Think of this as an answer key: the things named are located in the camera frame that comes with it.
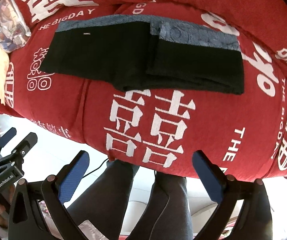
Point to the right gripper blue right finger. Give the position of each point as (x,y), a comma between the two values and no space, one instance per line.
(254,220)

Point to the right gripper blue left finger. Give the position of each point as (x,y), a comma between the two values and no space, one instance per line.
(26,220)

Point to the black pants with grey waistband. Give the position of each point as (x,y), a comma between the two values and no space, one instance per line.
(137,52)

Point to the person's left hand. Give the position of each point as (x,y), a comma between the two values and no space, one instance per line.
(9,197)

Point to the person's left jeans leg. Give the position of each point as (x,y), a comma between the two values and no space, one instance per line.
(104,203)

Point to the person's jeans leg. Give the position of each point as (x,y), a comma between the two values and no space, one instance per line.
(167,215)
(104,203)

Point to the red bedspread with white characters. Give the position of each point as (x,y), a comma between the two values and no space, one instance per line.
(245,135)

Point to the person's right jeans leg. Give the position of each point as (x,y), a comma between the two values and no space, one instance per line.
(167,215)

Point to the blue white printed pillow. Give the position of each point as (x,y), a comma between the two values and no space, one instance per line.
(14,33)

